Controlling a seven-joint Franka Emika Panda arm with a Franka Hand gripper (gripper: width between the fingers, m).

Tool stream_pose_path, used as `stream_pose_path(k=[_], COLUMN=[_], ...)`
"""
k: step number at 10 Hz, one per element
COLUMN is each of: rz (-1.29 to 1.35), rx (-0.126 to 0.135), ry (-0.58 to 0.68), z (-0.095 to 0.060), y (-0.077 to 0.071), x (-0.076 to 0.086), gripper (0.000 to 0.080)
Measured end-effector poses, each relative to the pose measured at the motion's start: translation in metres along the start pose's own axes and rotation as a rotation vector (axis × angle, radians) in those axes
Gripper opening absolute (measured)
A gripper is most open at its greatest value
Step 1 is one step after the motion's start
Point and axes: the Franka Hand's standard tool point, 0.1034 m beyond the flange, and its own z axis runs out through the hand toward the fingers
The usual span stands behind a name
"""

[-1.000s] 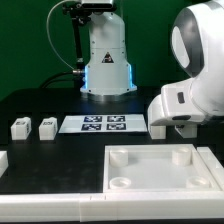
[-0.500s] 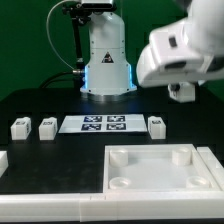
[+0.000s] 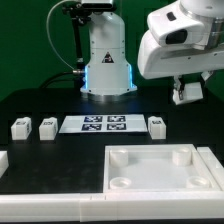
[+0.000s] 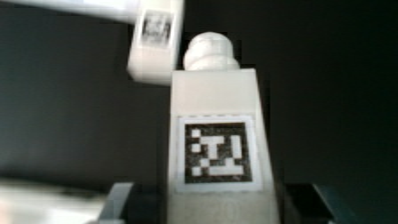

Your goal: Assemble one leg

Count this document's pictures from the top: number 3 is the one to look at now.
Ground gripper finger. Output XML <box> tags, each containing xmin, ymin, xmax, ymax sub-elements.
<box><xmin>174</xmin><ymin>76</ymin><xmax>184</xmax><ymax>100</ymax></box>

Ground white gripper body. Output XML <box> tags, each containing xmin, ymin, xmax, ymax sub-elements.
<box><xmin>137</xmin><ymin>31</ymin><xmax>224</xmax><ymax>79</ymax></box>

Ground white square tabletop part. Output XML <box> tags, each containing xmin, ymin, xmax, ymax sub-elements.
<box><xmin>103</xmin><ymin>144</ymin><xmax>222</xmax><ymax>193</ymax></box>

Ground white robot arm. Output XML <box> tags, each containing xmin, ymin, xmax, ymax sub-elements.
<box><xmin>81</xmin><ymin>0</ymin><xmax>224</xmax><ymax>104</ymax></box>

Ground white sheet with fiducial tags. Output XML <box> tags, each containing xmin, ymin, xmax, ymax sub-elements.
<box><xmin>60</xmin><ymin>114</ymin><xmax>147</xmax><ymax>134</ymax></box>

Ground white U-shaped obstacle fence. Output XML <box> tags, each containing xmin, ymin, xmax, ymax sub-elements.
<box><xmin>0</xmin><ymin>147</ymin><xmax>224</xmax><ymax>222</ymax></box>

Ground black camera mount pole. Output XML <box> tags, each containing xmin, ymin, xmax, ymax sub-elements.
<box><xmin>62</xmin><ymin>2</ymin><xmax>91</xmax><ymax>88</ymax></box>

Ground black cables at base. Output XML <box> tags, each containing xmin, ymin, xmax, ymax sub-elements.
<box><xmin>39</xmin><ymin>71</ymin><xmax>83</xmax><ymax>90</ymax></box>

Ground grey cable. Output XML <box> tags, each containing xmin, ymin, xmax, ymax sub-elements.
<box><xmin>45</xmin><ymin>0</ymin><xmax>84</xmax><ymax>72</ymax></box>

